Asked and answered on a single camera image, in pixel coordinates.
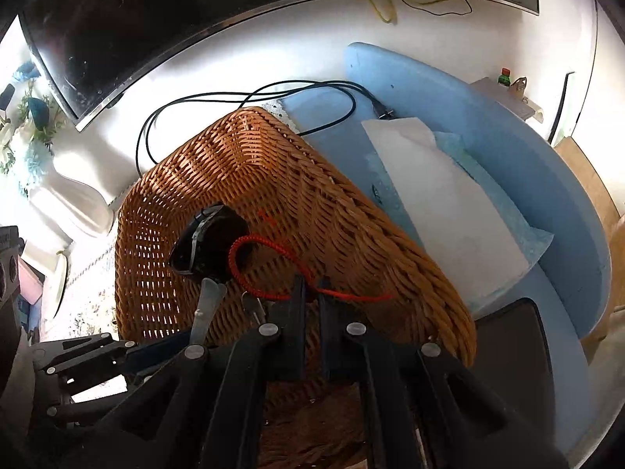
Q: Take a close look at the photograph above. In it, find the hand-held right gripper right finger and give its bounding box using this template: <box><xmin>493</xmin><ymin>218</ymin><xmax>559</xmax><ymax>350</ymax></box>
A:
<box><xmin>318</xmin><ymin>297</ymin><xmax>567</xmax><ymax>469</ymax></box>

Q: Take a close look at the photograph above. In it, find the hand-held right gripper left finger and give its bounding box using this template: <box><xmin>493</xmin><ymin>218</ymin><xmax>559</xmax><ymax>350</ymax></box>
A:
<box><xmin>112</xmin><ymin>276</ymin><xmax>308</xmax><ymax>469</ymax></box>

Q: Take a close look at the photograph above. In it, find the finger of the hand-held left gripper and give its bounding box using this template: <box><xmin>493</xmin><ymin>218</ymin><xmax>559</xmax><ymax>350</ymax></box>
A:
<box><xmin>32</xmin><ymin>331</ymin><xmax>196</xmax><ymax>387</ymax></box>
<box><xmin>46</xmin><ymin>376</ymin><xmax>130</xmax><ymax>426</ymax></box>

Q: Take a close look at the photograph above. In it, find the grey strap bracelet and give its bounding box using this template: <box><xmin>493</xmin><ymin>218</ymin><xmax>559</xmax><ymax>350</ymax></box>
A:
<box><xmin>189</xmin><ymin>277</ymin><xmax>228</xmax><ymax>347</ymax></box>

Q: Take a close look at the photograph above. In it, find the red cord bracelet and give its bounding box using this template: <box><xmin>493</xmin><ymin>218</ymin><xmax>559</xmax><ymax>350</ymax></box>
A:
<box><xmin>229</xmin><ymin>234</ymin><xmax>394</xmax><ymax>302</ymax></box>

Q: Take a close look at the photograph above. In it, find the black wrist band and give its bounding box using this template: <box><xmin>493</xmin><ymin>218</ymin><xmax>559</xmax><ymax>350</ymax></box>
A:
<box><xmin>168</xmin><ymin>204</ymin><xmax>255</xmax><ymax>284</ymax></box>

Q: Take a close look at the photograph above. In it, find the brown wicker basket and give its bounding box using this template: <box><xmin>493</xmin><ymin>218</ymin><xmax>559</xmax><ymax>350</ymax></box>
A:
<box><xmin>113</xmin><ymin>106</ymin><xmax>478</xmax><ymax>469</ymax></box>

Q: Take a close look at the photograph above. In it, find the white dish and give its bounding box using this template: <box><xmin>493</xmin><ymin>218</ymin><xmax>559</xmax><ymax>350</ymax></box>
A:
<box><xmin>41</xmin><ymin>249</ymin><xmax>69</xmax><ymax>323</ymax></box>

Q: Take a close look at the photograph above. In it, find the white paper sheet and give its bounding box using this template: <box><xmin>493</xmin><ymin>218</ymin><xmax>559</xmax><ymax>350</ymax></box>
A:
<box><xmin>361</xmin><ymin>117</ymin><xmax>538</xmax><ymax>299</ymax></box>

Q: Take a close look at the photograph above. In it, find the light blue cloth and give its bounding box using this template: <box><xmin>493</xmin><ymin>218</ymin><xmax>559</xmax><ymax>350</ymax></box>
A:
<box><xmin>366</xmin><ymin>129</ymin><xmax>555</xmax><ymax>299</ymax></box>

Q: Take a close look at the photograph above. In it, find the light blue board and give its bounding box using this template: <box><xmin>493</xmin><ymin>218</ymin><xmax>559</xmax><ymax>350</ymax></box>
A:
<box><xmin>280</xmin><ymin>41</ymin><xmax>613</xmax><ymax>455</ymax></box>

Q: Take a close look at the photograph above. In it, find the white shelf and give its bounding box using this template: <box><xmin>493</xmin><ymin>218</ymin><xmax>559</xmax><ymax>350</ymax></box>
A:
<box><xmin>471</xmin><ymin>77</ymin><xmax>545</xmax><ymax>123</ymax></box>

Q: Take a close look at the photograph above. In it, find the black television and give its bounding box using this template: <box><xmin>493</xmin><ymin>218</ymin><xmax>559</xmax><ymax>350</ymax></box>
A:
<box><xmin>20</xmin><ymin>0</ymin><xmax>540</xmax><ymax>132</ymax></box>

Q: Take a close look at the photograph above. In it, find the black cable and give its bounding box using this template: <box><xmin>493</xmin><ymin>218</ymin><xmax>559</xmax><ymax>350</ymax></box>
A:
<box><xmin>136</xmin><ymin>79</ymin><xmax>396</xmax><ymax>177</ymax></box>

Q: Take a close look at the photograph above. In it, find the yellow cable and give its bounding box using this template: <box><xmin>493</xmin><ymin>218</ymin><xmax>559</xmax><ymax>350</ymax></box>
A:
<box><xmin>366</xmin><ymin>0</ymin><xmax>474</xmax><ymax>24</ymax></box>

